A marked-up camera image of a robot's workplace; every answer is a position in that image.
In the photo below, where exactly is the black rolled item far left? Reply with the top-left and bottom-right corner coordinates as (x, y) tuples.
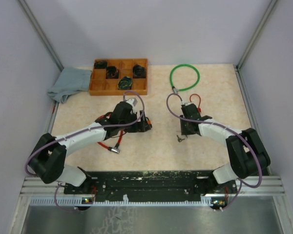
(94, 60), (107, 69)

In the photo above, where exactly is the green cable lock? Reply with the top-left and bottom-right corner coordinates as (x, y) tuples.
(169, 64), (201, 94)

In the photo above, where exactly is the red cable lock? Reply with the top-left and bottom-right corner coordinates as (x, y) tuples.
(97, 112), (124, 154)

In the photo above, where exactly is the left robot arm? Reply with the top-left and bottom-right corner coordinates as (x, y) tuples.
(25, 98), (152, 194)

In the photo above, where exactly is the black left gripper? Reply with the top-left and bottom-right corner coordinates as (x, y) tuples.
(119, 110), (150, 133)

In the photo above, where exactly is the aluminium frame post left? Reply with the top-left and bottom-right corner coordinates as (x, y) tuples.
(16, 0), (64, 71)

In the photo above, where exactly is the black rolled item right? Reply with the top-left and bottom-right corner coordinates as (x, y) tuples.
(132, 64), (147, 78)

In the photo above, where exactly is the wooden compartment tray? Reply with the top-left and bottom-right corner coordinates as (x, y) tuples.
(88, 58), (148, 96)

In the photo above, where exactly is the grey blue cloth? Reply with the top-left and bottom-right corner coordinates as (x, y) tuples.
(47, 67), (92, 104)

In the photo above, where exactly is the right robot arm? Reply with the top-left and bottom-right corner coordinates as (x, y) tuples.
(180, 102), (271, 193)

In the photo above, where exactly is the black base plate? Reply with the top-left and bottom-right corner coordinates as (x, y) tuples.
(64, 170), (237, 202)

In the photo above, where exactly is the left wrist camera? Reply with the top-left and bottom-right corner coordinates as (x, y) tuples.
(123, 97), (138, 108)

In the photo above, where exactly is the silver key bunch middle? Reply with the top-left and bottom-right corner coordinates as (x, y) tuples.
(177, 135), (188, 142)

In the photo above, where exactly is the red cable padlock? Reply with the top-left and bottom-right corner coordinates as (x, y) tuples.
(189, 93), (202, 112)

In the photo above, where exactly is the grey slotted cable duct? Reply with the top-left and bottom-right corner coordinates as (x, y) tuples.
(29, 195), (237, 208)

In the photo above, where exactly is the black yellow rolled item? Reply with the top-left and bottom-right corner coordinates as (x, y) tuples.
(118, 76), (133, 90)

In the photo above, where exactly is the aluminium frame post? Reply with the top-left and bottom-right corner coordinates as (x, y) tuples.
(16, 0), (64, 71)
(235, 0), (279, 71)

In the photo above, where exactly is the aluminium frame post right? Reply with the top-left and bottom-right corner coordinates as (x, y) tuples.
(235, 0), (279, 71)

